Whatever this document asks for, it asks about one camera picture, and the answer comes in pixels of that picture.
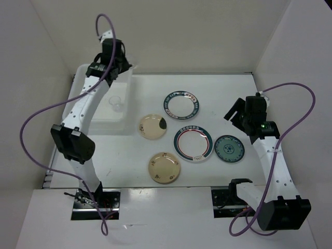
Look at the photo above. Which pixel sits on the white plate red green rim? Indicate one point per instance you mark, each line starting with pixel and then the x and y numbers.
pixel 193 143

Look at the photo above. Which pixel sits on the beige plate with black patch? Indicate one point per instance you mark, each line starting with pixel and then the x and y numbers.
pixel 152 126

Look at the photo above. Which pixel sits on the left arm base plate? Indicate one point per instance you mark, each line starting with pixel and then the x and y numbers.
pixel 84 209

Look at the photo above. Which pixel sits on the beige plate with red marks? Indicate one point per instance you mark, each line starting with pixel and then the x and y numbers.
pixel 164 168

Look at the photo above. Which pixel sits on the white plastic bin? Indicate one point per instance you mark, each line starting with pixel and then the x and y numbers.
pixel 105 121

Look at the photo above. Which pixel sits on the white plate dark green rim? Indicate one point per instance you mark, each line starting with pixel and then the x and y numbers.
pixel 181 105

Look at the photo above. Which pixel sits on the teal patterned small plate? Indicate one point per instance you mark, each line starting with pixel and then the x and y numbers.
pixel 229 149

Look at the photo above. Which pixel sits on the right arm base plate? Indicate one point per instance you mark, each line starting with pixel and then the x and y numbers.
pixel 225 206

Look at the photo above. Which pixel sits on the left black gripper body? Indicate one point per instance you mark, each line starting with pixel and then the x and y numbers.
pixel 124 63

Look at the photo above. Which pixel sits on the clear glass cup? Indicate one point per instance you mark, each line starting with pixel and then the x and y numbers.
pixel 115 102

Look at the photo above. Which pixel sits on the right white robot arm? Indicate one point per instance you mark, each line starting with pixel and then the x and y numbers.
pixel 280 206

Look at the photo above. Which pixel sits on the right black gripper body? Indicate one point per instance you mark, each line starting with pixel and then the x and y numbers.
pixel 246 118

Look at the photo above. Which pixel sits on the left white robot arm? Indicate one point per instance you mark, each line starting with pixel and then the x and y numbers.
pixel 71 136

